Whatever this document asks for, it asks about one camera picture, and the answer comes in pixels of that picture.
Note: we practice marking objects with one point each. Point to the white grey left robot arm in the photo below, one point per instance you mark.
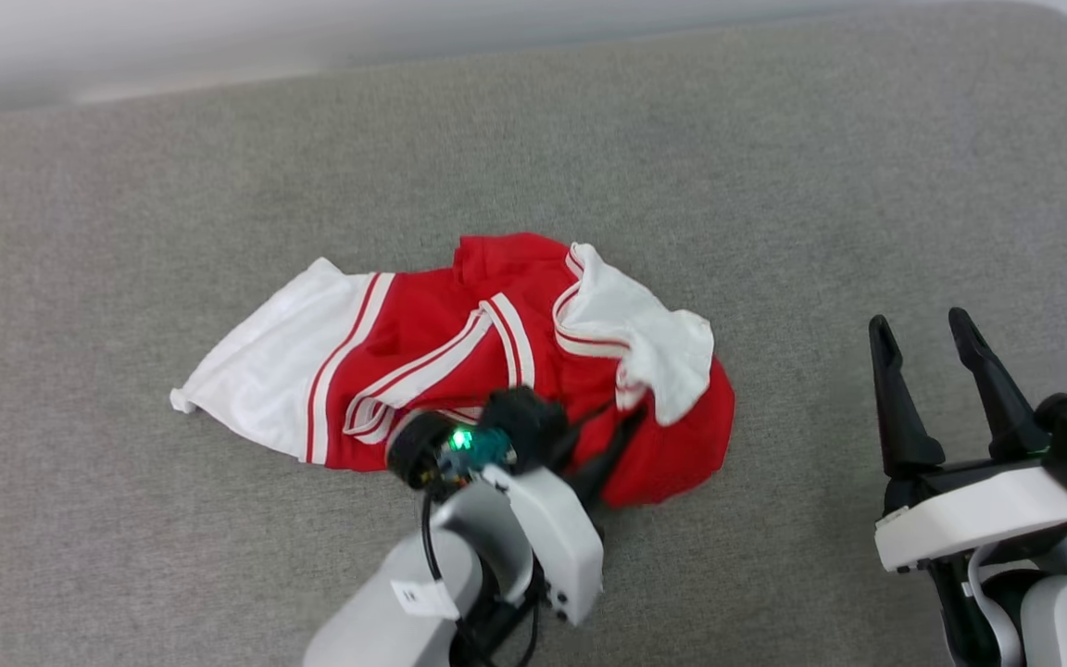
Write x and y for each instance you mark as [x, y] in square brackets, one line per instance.
[385, 621]

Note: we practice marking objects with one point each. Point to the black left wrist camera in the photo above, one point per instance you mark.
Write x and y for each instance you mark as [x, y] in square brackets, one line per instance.
[520, 421]

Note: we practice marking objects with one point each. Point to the red white basketball jersey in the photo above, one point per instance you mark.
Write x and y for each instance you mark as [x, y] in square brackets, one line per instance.
[422, 333]

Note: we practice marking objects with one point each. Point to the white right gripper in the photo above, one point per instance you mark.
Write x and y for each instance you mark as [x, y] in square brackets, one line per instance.
[978, 519]

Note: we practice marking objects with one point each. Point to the grey fabric sofa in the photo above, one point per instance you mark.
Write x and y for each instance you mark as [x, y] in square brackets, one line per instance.
[774, 167]

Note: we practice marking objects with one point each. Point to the white label tag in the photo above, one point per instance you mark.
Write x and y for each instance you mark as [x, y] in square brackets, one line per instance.
[424, 597]

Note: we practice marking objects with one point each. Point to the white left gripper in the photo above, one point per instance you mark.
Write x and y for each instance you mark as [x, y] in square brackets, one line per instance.
[557, 547]

